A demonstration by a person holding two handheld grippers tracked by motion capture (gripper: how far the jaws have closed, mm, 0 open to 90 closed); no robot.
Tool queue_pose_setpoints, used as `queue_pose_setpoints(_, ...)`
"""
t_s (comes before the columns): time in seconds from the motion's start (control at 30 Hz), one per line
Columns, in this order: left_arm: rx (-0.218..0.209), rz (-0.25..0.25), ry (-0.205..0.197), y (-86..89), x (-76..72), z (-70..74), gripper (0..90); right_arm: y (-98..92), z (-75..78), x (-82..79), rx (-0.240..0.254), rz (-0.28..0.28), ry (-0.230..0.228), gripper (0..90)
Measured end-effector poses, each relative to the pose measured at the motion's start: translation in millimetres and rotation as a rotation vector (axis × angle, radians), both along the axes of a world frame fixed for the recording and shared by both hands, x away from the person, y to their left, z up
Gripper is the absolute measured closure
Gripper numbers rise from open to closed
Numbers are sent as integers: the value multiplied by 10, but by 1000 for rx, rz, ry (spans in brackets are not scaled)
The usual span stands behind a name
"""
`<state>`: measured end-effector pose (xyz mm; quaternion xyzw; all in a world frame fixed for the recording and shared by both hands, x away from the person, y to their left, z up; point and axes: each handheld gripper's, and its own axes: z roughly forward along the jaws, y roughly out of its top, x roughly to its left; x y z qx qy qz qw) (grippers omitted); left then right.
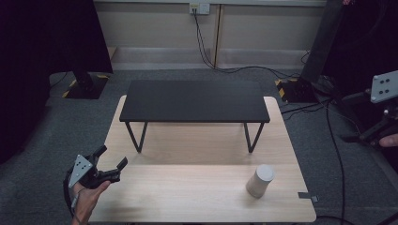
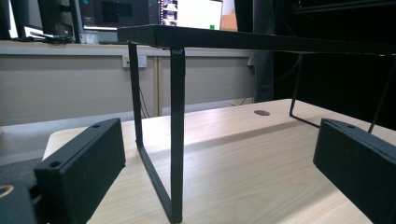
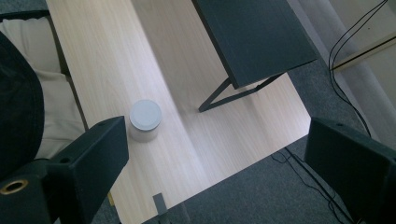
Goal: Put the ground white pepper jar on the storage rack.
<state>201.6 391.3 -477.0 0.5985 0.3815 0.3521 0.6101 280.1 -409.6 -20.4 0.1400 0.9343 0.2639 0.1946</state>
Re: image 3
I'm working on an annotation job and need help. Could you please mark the dark cloth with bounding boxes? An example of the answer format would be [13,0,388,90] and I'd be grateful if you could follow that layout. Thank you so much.
[0,31,45,182]

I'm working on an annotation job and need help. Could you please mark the white round cup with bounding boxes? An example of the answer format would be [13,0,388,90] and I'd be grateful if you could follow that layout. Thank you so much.
[128,99,163,144]

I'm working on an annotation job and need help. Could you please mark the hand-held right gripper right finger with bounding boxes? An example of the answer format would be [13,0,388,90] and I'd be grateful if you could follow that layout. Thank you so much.
[304,117,396,224]

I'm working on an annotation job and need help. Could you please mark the black desk riser shelf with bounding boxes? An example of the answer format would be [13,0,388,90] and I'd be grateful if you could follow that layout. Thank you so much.
[191,0,318,113]

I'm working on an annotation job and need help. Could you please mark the grey table leg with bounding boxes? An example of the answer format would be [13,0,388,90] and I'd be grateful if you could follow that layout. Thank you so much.
[151,192,171,224]

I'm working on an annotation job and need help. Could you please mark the thin black cable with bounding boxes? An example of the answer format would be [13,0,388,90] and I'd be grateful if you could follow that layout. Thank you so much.
[328,0,389,138]
[270,147,357,224]

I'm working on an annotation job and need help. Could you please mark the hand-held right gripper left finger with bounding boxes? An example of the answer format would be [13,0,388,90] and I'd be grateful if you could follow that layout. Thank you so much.
[46,116,130,224]

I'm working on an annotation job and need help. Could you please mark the pale wooden strip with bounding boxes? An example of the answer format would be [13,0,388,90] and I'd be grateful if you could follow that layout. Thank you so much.
[332,32,396,72]

